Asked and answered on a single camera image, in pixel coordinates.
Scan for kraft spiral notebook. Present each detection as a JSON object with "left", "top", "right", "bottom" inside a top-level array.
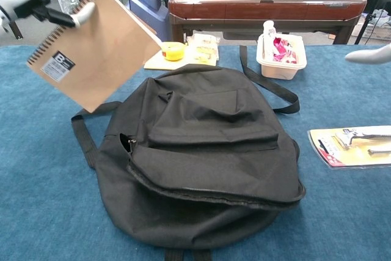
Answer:
[{"left": 26, "top": 0, "right": 163, "bottom": 114}]

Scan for black fabric backpack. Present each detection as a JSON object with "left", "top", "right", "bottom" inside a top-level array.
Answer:
[{"left": 70, "top": 45, "right": 307, "bottom": 261}]

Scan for dark table leg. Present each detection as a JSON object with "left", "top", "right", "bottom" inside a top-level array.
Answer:
[{"left": 9, "top": 19, "right": 24, "bottom": 40}]

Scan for pale yellow flat pad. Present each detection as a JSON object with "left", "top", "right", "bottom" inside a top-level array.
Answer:
[{"left": 144, "top": 49, "right": 217, "bottom": 71}]

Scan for yellow tape measure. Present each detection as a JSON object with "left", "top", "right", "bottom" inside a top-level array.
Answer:
[{"left": 160, "top": 41, "right": 187, "bottom": 62}]

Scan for stack of yellow clear packets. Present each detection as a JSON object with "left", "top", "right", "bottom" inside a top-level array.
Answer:
[{"left": 186, "top": 33, "right": 221, "bottom": 62}]

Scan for brown mahjong table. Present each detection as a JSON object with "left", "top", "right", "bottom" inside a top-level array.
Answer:
[{"left": 167, "top": 0, "right": 367, "bottom": 45}]

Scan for small white bottle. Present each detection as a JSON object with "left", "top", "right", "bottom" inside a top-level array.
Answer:
[{"left": 262, "top": 20, "right": 277, "bottom": 62}]

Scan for pink red sachets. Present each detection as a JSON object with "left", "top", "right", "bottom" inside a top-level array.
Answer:
[{"left": 272, "top": 37, "right": 299, "bottom": 65}]

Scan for white plastic tub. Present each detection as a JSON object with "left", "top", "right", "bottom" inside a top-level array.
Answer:
[{"left": 256, "top": 33, "right": 307, "bottom": 81}]

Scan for black tripod stand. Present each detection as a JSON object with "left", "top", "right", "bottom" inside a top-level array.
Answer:
[{"left": 354, "top": 0, "right": 391, "bottom": 45}]

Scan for white plastic basket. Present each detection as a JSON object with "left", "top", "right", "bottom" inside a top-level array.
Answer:
[{"left": 351, "top": 9, "right": 391, "bottom": 42}]

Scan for yellow blister pack with tool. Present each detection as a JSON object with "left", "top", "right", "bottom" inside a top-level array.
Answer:
[{"left": 307, "top": 125, "right": 391, "bottom": 170}]

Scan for blue purple robot pedestal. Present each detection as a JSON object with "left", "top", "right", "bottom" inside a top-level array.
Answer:
[{"left": 126, "top": 0, "right": 169, "bottom": 42}]

